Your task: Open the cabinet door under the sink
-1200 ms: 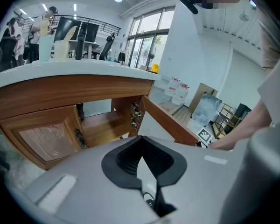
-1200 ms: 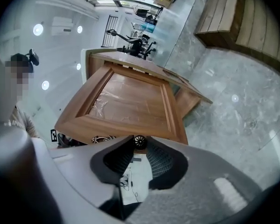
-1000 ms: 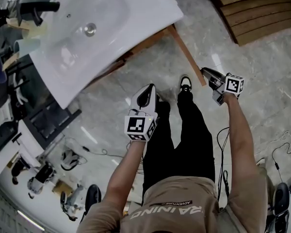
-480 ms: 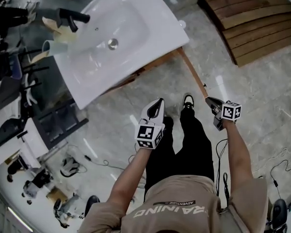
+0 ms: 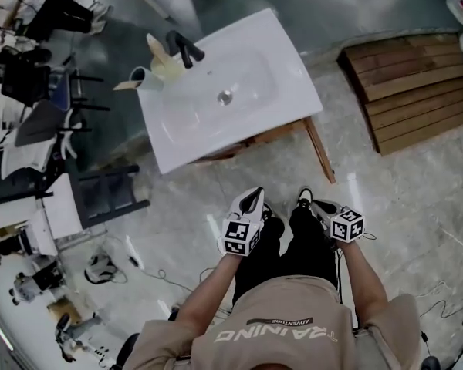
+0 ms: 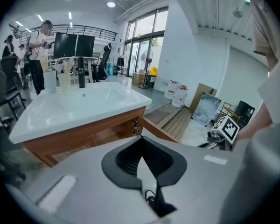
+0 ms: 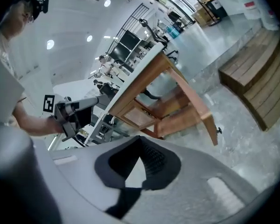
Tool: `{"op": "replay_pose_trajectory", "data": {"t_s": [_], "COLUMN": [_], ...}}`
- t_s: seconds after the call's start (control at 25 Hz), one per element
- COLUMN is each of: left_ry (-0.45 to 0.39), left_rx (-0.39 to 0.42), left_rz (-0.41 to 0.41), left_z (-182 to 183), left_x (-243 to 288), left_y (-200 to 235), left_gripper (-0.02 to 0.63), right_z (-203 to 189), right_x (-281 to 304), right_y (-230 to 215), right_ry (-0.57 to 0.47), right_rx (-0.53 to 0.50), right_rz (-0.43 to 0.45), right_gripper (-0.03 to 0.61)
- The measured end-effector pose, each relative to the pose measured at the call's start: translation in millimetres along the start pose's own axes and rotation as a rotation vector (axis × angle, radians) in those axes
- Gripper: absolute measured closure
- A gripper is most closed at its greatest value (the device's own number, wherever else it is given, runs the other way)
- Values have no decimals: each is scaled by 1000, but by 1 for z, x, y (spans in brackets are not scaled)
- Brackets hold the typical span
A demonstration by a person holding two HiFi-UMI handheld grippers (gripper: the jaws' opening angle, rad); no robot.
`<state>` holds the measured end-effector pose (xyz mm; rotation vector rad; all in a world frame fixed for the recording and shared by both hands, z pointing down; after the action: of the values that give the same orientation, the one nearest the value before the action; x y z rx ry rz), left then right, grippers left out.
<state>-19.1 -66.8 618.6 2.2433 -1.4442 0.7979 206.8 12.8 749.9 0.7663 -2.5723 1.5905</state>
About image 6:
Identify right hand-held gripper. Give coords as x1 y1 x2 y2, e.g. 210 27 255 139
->
197 115 240 152

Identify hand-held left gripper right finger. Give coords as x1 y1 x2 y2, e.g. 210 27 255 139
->
141 135 250 224

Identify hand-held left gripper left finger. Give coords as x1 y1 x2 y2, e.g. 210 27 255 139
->
4 135 163 224

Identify person's right forearm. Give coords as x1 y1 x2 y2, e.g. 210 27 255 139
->
233 99 274 147

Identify metal bracket with screws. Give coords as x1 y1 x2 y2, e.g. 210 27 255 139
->
131 119 141 135

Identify wooden shelf rack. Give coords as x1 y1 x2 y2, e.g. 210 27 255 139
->
217 101 241 124

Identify black tall appliance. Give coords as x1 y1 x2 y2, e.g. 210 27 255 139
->
234 100 256 128

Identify blue white painting canvas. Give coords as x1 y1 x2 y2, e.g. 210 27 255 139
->
191 92 223 127

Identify wooden board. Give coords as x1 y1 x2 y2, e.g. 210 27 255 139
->
189 83 218 116

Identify wooden slatted platform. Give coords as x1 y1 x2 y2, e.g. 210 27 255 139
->
144 103 193 142

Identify white sink basin top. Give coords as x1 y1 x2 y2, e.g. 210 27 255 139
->
8 81 153 145

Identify black box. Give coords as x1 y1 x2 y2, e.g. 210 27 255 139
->
145 74 158 89

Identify cardboard box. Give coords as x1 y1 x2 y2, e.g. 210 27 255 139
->
131 71 148 85

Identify translucent yellowish cup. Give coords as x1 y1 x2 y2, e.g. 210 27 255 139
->
57 71 71 91

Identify black faucet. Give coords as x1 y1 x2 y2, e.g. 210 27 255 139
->
77 56 87 89

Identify white cup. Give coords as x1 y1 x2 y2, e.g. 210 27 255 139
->
42 70 57 95

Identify person's beige t-shirt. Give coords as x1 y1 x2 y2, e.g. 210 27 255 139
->
247 0 280 64

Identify beige stick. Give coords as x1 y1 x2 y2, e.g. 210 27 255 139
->
38 56 50 73
64 56 75 75

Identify black office chair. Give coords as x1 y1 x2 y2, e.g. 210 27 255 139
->
92 43 113 83

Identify glass entrance doors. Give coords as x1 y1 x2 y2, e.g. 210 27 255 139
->
124 6 170 77

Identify white desk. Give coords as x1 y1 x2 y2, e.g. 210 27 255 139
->
58 56 99 84

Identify dark blue chair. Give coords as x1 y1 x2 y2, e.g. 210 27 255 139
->
0 63 27 121

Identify black monitor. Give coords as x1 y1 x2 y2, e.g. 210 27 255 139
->
76 34 96 58
53 32 78 59

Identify black metal railing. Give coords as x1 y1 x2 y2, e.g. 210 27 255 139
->
13 24 119 42

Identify black pedestal fan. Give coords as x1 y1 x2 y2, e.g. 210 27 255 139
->
138 48 155 90

